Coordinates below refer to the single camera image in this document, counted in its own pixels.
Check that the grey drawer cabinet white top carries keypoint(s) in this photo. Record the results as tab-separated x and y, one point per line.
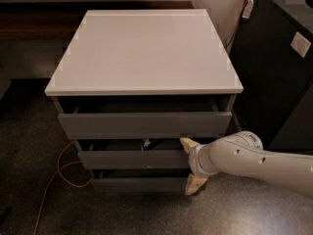
146	53

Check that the grey bottom drawer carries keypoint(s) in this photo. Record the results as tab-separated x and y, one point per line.
141	181

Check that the black cabinet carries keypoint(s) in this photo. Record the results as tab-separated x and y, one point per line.
277	101

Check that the dark wooden bench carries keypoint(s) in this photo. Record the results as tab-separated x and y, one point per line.
60	20

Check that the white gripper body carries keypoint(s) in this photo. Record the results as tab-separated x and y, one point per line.
195	161

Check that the white label sticker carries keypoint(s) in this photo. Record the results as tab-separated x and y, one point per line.
300	44

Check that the grey top drawer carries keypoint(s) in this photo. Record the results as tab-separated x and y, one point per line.
140	117

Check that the grey drawer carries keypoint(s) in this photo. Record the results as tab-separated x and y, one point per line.
127	154
141	181
140	117

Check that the blue chip bag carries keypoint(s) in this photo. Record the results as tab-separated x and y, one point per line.
146	144

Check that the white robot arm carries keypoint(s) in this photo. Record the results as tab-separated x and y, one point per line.
242	154

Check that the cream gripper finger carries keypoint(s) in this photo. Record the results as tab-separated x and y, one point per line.
194	183
190	146

